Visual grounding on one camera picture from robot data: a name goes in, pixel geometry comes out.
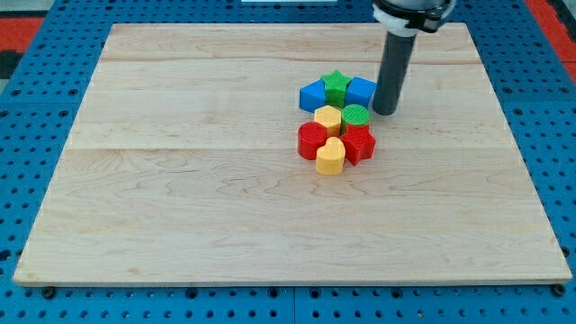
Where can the red circle block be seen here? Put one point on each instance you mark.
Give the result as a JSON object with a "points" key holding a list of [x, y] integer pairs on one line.
{"points": [[311, 136]]}

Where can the red star block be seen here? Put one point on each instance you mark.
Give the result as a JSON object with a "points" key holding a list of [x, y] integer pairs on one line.
{"points": [[359, 143]]}

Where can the blue cube block right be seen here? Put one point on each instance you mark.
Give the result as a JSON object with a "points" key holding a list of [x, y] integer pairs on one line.
{"points": [[360, 91]]}

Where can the yellow heart block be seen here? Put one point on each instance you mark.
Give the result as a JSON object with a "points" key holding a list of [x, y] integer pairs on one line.
{"points": [[330, 158]]}

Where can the green star block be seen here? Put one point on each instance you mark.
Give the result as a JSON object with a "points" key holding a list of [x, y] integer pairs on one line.
{"points": [[335, 86]]}

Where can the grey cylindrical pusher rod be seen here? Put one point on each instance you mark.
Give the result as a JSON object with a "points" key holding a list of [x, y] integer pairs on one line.
{"points": [[395, 60]]}

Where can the wooden board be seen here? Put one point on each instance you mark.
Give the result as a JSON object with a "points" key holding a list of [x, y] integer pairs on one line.
{"points": [[181, 169]]}

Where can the blue pentagon block left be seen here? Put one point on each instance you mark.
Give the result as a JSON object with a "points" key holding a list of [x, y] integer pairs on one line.
{"points": [[312, 96]]}

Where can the black white robot arm end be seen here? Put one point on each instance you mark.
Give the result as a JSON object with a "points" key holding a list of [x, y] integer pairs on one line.
{"points": [[406, 18]]}

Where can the green circle block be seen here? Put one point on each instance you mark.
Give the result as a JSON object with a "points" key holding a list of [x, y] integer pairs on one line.
{"points": [[353, 114]]}

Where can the yellow hexagon block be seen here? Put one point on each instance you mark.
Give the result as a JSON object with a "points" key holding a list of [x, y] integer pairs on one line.
{"points": [[329, 117]]}

